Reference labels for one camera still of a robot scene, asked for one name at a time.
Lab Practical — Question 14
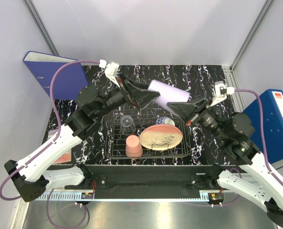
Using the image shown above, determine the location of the clear glass tumbler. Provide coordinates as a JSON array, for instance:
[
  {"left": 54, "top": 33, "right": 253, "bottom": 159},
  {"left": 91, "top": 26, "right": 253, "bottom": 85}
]
[{"left": 120, "top": 115, "right": 136, "bottom": 135}]

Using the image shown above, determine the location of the lavender plastic cup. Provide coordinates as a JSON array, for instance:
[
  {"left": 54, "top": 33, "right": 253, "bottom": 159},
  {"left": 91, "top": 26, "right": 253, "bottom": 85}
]
[{"left": 148, "top": 80, "right": 190, "bottom": 113}]

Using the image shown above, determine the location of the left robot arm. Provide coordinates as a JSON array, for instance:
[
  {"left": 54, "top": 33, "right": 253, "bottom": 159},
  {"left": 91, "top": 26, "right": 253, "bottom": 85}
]
[{"left": 4, "top": 73, "right": 160, "bottom": 202}]

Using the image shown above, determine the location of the purple ring binder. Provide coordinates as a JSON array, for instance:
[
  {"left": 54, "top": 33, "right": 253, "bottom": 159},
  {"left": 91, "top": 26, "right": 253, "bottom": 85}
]
[{"left": 23, "top": 51, "right": 88, "bottom": 100}]

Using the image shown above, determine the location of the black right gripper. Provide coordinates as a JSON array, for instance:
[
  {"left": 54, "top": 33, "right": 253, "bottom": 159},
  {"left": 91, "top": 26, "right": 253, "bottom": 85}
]
[{"left": 167, "top": 93, "right": 229, "bottom": 141}]

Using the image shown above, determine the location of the aluminium frame post left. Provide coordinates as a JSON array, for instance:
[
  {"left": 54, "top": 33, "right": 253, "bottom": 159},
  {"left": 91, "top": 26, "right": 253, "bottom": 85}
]
[{"left": 23, "top": 0, "right": 59, "bottom": 55}]

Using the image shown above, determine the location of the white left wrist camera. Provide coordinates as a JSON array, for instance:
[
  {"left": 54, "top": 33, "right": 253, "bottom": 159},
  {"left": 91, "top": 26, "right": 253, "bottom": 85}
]
[{"left": 99, "top": 59, "right": 120, "bottom": 88}]

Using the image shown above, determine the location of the blue ring binder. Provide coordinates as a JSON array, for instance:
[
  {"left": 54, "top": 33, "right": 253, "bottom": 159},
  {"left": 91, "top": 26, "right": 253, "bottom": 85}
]
[{"left": 241, "top": 89, "right": 283, "bottom": 171}]

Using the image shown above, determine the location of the white slotted cable duct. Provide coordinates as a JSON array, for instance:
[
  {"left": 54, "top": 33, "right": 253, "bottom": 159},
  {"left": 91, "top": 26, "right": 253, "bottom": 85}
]
[{"left": 36, "top": 191, "right": 94, "bottom": 201}]

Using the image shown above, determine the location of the purple cable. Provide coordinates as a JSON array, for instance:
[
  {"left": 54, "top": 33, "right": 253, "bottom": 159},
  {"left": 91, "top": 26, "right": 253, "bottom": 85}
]
[
  {"left": 234, "top": 88, "right": 283, "bottom": 198},
  {"left": 0, "top": 59, "right": 101, "bottom": 200}
]

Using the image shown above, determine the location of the pink plastic cup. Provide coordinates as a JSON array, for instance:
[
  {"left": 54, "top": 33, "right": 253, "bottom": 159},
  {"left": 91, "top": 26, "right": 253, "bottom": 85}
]
[{"left": 125, "top": 135, "right": 142, "bottom": 157}]

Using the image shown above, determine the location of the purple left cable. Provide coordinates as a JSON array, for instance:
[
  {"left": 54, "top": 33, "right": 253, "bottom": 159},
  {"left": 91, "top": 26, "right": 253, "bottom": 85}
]
[{"left": 0, "top": 59, "right": 101, "bottom": 200}]

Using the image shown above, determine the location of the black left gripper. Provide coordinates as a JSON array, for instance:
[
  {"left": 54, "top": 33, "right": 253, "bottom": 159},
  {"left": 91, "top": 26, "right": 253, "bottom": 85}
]
[{"left": 94, "top": 73, "right": 160, "bottom": 119}]

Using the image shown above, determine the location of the black wire dish rack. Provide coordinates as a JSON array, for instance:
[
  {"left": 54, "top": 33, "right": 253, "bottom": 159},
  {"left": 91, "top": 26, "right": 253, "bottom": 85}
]
[{"left": 105, "top": 109, "right": 192, "bottom": 159}]

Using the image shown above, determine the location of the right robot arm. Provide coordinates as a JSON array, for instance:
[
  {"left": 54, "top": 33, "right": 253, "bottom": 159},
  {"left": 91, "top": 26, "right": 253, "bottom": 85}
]
[{"left": 167, "top": 96, "right": 283, "bottom": 228}]

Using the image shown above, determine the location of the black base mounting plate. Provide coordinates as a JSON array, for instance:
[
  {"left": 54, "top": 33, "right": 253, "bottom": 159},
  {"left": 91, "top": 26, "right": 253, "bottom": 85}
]
[{"left": 61, "top": 164, "right": 232, "bottom": 201}]

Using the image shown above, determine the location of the aluminium frame post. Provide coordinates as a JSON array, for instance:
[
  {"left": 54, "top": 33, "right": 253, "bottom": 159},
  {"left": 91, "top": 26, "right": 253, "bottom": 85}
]
[
  {"left": 229, "top": 0, "right": 275, "bottom": 71},
  {"left": 23, "top": 0, "right": 59, "bottom": 55}
]

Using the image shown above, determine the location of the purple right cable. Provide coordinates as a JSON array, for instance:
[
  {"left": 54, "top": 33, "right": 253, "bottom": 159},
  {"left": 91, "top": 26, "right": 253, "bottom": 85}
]
[{"left": 234, "top": 88, "right": 283, "bottom": 198}]

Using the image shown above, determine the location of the pink beige plate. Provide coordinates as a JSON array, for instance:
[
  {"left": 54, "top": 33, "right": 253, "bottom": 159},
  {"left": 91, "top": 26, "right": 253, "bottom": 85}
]
[{"left": 139, "top": 124, "right": 183, "bottom": 151}]

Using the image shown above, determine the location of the aluminium frame post right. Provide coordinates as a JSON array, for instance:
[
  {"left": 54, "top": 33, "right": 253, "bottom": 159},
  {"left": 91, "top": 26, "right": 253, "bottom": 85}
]
[{"left": 229, "top": 0, "right": 275, "bottom": 71}]

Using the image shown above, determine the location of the blue white patterned bowl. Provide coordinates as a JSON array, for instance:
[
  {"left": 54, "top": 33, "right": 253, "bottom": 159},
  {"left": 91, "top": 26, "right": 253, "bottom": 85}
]
[{"left": 155, "top": 116, "right": 175, "bottom": 126}]

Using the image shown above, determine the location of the picture card with red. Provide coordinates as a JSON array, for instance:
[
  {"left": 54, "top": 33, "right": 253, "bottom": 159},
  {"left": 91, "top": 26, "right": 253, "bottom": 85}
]
[{"left": 47, "top": 130, "right": 72, "bottom": 165}]

